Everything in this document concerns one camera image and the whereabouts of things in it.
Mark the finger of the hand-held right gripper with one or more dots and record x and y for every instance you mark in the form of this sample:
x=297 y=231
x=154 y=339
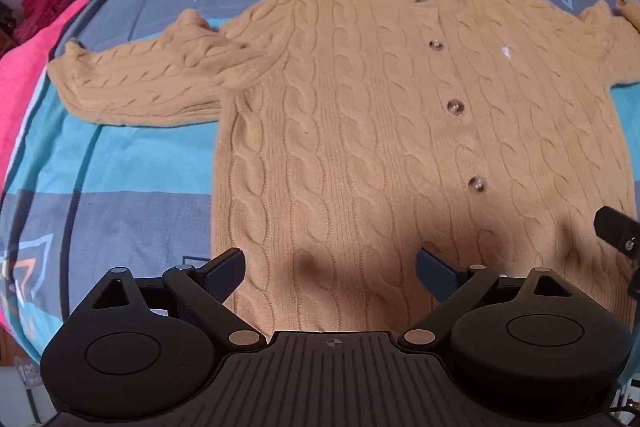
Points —
x=617 y=229

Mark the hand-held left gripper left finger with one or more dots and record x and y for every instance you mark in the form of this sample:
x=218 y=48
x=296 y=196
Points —
x=226 y=270

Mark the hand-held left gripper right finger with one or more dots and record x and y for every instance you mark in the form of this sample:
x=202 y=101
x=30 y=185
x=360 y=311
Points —
x=436 y=274

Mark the blue patterned bed sheet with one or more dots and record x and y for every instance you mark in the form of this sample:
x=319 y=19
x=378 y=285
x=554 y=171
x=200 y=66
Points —
x=115 y=187

